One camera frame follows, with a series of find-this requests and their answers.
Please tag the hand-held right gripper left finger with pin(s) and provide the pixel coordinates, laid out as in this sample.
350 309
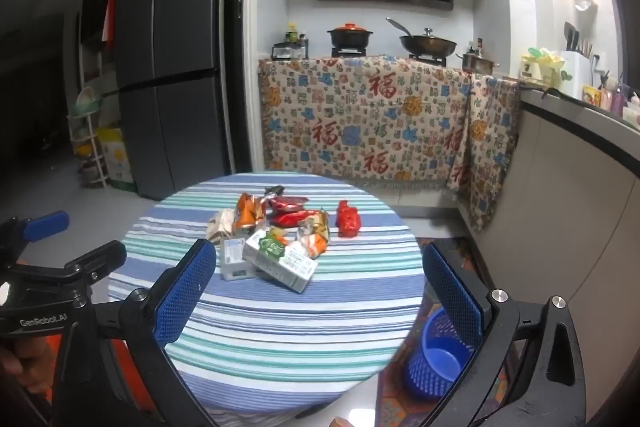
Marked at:
185 292

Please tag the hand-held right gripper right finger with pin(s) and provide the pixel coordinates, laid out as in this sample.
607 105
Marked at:
450 297

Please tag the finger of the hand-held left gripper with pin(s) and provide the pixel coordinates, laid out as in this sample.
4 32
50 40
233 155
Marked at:
95 262
47 224

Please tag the small white carton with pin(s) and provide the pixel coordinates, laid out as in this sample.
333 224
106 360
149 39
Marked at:
232 257

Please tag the blue plastic basket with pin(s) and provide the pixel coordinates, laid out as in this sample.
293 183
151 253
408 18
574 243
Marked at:
435 367

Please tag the white red snack packet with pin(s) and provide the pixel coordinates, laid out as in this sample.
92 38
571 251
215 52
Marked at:
222 224

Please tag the orange snack bag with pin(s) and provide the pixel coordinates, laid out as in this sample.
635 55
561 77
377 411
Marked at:
246 214

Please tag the white green drink carton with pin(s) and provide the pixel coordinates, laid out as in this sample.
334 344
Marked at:
285 264

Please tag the red foil wrapper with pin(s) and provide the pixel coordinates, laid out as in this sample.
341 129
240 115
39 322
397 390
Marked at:
285 203
287 219

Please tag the red plastic bag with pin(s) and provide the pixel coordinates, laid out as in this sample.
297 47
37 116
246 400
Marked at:
348 219

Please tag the silver wrapper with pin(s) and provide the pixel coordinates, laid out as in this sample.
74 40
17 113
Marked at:
315 232

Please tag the person's left hand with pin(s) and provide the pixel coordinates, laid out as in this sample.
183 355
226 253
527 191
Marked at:
12 364

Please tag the white storage rack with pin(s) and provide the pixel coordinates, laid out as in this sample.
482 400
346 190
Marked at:
87 147

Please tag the yellow white cardboard box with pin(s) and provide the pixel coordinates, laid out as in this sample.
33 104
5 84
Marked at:
117 157

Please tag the striped tablecloth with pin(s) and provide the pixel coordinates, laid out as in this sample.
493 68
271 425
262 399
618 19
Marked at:
300 332

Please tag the grey base cabinets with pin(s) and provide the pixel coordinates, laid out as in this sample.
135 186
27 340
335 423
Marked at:
560 207

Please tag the narrow printed cloth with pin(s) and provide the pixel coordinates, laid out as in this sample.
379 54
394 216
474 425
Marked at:
490 147

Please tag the wide printed cloth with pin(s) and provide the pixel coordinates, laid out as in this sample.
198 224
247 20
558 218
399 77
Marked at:
350 122

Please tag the dark grey refrigerator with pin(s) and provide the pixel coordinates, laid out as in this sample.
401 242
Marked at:
170 57

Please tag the red paper card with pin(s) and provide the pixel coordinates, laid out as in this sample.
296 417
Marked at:
109 17

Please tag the dark shelving cabinet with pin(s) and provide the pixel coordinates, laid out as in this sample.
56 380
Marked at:
95 7

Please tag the dark kitchen countertop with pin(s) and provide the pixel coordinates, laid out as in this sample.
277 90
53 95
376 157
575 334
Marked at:
575 104

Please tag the steel pot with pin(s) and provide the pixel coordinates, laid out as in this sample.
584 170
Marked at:
477 62

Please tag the yellow green plastic containers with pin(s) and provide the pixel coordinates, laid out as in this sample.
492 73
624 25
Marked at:
542 64

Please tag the wok with glass lid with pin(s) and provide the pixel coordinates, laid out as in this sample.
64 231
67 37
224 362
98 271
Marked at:
427 43

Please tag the jars and bottles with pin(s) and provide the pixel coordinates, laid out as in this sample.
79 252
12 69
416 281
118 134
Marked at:
615 99

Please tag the white utensil holder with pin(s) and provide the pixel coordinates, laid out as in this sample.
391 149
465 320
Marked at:
575 67

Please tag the gas stove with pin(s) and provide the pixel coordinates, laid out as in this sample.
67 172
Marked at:
345 53

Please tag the black pot with red lid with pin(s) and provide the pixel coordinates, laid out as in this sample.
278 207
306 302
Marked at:
350 36

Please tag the condiment bottles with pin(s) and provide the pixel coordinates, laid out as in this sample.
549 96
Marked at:
295 34

